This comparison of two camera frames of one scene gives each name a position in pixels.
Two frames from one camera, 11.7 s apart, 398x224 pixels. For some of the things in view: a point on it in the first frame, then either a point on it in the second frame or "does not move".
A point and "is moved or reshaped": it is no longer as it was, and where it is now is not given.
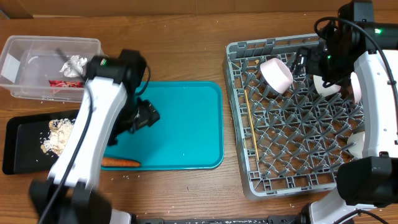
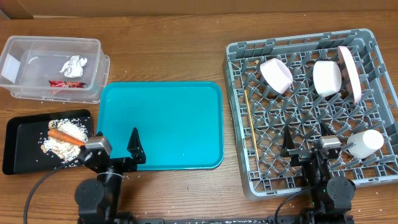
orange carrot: (119, 162) is moved or reshaped
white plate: (356, 86) does not move
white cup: (359, 138) does not move
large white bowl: (276, 74) does not move
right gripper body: (302, 61) → (304, 154)
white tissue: (74, 66) does not move
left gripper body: (146, 113) → (119, 165)
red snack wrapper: (65, 83) does not move
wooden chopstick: (252, 124) does not move
